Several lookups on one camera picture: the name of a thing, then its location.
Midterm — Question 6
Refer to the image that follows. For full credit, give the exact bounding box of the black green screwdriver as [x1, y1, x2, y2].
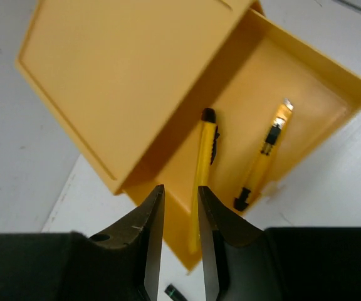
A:
[164, 284, 187, 301]

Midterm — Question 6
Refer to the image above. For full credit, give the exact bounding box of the small yellow utility knife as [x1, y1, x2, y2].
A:
[234, 98, 294, 212]

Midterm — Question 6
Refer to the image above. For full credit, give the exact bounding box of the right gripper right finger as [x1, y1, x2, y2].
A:
[198, 186, 281, 300]

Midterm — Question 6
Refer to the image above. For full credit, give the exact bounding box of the yellow drawer box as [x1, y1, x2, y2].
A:
[16, 1, 361, 270]

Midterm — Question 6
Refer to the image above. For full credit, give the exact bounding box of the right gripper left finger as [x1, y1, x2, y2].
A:
[60, 184, 165, 300]

